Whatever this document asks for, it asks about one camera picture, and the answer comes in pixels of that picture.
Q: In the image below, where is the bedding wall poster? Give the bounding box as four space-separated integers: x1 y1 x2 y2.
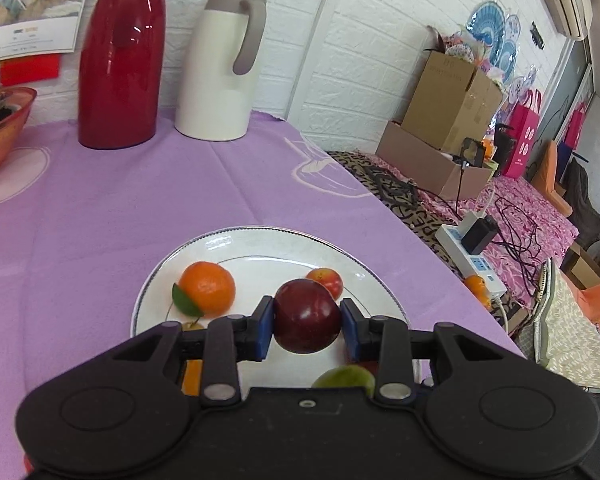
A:
0 0 98 61

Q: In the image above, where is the dark red apple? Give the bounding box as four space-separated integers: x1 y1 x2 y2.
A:
272 279 342 355

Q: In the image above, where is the small pink gift bag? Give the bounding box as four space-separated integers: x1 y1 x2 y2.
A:
562 101 588 148

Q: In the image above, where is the red thermos jug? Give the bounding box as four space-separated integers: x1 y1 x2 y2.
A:
77 0 168 150

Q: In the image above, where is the green apple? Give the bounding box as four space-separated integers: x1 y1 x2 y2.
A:
311 365 377 390

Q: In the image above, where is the black clip-on device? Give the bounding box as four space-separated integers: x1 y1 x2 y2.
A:
461 137 487 167

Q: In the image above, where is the orange beside power strip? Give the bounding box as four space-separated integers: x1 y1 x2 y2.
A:
464 275 493 311

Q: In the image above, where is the small red yellow apple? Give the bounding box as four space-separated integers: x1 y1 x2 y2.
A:
305 267 344 303

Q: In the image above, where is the white thermos jug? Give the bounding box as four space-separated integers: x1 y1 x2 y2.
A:
174 0 269 142

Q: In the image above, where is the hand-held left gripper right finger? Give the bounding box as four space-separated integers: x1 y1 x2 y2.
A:
340 298 524 404

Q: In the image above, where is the large orange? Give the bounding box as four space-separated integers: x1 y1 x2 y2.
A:
172 261 237 318

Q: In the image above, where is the white charger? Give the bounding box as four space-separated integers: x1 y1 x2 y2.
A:
459 211 487 233

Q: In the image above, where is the flat cardboard box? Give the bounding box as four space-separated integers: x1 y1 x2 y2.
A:
376 120 496 202

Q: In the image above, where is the white wall conduit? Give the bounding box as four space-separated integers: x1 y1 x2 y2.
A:
280 0 353 122

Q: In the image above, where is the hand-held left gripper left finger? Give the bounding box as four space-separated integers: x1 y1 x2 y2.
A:
100 296 275 407

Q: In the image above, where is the purple tablecloth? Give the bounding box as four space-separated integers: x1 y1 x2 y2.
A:
0 110 528 480

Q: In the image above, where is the white power strip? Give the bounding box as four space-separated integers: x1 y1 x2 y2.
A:
437 224 508 297

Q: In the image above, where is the large pink gift bag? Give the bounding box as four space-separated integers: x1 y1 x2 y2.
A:
501 89 542 180

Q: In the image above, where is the black charger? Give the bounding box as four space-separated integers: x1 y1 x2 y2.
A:
461 216 501 256

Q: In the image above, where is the orange glass bowl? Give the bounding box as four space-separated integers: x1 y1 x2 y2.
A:
0 86 38 184

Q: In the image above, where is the orange chair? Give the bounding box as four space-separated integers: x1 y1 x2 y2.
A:
532 140 573 218

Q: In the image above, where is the dark clothing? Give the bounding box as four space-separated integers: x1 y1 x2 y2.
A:
562 157 600 251

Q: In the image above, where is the pink floral blanket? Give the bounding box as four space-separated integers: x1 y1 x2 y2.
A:
420 172 581 306

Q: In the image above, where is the small blue decorative fan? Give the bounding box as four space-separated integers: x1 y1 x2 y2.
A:
503 14 522 45

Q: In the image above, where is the grey patterned cushion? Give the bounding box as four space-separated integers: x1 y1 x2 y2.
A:
530 257 600 391

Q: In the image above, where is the white plate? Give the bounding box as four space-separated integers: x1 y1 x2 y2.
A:
130 225 410 396

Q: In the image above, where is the brown patterned cloth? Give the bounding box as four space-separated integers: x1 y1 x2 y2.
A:
326 150 461 266

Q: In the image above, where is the tall cardboard box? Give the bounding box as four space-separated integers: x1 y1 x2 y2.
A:
401 50 505 155

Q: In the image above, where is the large blue decorative fan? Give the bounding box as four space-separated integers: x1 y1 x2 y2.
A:
465 1 508 53

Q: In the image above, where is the small orange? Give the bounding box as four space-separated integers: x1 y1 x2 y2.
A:
181 360 204 397

